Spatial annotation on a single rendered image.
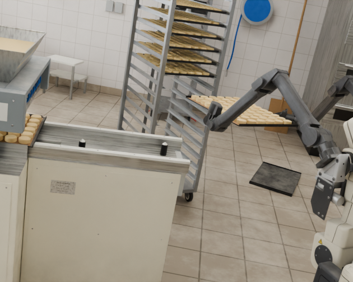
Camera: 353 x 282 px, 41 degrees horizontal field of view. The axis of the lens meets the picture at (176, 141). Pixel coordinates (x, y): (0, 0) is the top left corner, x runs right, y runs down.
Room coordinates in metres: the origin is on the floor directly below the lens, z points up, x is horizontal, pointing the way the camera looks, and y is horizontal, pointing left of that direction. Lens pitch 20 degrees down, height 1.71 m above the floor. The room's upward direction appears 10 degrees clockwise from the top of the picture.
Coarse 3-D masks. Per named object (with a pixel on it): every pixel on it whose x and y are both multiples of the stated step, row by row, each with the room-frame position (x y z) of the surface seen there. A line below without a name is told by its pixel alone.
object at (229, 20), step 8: (232, 8) 3.33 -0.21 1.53; (232, 16) 3.34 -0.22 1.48; (224, 32) 3.35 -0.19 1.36; (224, 48) 3.33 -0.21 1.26; (224, 56) 3.34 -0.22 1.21; (216, 72) 3.34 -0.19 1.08; (216, 80) 3.33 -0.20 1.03; (216, 88) 3.33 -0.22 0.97; (216, 96) 3.34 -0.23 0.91; (208, 128) 3.33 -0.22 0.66; (200, 152) 3.34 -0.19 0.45; (200, 160) 3.33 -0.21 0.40; (200, 168) 3.33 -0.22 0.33
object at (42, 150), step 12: (36, 144) 1.88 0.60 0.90; (48, 144) 1.91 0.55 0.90; (36, 156) 1.89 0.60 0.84; (48, 156) 1.90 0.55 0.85; (60, 156) 1.90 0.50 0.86; (72, 156) 1.91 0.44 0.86; (84, 156) 1.92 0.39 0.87; (96, 156) 1.93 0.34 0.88; (108, 156) 1.94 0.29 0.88; (120, 156) 1.95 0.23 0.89; (132, 156) 1.96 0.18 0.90; (144, 156) 1.97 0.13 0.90; (156, 156) 2.00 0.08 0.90; (144, 168) 1.97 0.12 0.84; (156, 168) 1.98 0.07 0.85; (168, 168) 1.99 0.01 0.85; (180, 168) 2.00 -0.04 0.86
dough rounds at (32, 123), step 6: (30, 120) 2.11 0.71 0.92; (36, 120) 2.12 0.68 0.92; (30, 126) 2.04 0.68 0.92; (36, 126) 2.06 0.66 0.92; (0, 132) 1.90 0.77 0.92; (6, 132) 1.92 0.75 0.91; (24, 132) 1.94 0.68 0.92; (30, 132) 1.96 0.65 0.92; (0, 138) 1.84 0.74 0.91; (6, 138) 1.85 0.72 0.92; (12, 138) 1.85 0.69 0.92; (18, 138) 1.87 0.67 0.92; (24, 138) 1.87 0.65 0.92; (30, 138) 1.89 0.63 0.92
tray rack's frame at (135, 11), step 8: (136, 0) 3.63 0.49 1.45; (136, 8) 3.64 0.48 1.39; (136, 16) 3.64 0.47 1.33; (128, 48) 3.64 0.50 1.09; (128, 56) 3.63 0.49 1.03; (128, 64) 3.64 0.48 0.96; (128, 72) 3.64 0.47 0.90; (152, 72) 3.77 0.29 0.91; (176, 88) 3.87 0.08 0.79; (120, 104) 3.65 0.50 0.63; (120, 112) 3.63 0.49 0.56; (120, 120) 3.64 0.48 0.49; (144, 120) 3.76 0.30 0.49; (120, 128) 3.64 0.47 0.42; (168, 136) 3.87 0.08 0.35; (184, 184) 3.38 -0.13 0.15; (192, 184) 3.41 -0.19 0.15; (184, 192) 3.29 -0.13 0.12
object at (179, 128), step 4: (168, 120) 3.85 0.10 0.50; (172, 120) 3.79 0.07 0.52; (172, 124) 3.76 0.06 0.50; (176, 124) 3.72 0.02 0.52; (176, 128) 3.68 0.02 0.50; (180, 128) 3.65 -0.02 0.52; (180, 132) 3.60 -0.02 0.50; (184, 132) 3.59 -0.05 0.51; (184, 136) 3.53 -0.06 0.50; (188, 136) 3.52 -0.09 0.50; (192, 136) 3.47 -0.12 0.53; (192, 140) 3.45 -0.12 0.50; (196, 140) 3.41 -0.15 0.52; (196, 144) 3.37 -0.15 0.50; (200, 144) 3.36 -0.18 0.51
